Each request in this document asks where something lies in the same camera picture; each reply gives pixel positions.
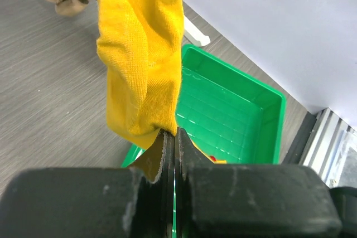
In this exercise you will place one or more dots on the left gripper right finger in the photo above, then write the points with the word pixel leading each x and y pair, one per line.
pixel 249 200

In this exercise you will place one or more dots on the green plastic tray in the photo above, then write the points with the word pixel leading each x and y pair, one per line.
pixel 226 113

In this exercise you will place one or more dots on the metal clothes rack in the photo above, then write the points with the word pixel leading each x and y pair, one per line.
pixel 194 35

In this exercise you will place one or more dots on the yellow sock with patch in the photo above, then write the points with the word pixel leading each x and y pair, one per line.
pixel 212 158

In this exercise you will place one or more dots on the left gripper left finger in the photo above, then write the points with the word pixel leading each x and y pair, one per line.
pixel 135 201

